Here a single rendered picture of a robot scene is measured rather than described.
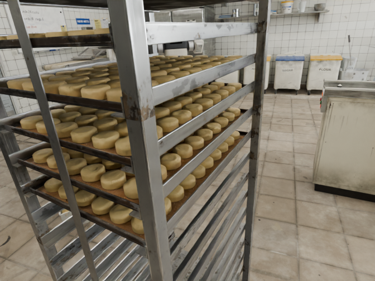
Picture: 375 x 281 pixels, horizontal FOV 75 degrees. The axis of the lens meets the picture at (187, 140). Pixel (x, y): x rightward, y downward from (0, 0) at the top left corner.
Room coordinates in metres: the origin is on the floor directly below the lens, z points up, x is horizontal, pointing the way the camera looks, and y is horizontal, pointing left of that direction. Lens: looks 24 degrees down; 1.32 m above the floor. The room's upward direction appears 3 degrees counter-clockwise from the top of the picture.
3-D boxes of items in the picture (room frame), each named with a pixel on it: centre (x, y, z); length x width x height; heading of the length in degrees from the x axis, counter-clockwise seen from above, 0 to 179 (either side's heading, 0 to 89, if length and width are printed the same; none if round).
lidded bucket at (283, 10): (5.59, -2.15, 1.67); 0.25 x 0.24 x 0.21; 68
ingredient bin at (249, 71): (5.57, -1.63, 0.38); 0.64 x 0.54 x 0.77; 159
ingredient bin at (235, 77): (5.81, -1.03, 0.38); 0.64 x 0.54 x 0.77; 161
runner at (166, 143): (0.60, -0.07, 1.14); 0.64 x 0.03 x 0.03; 148
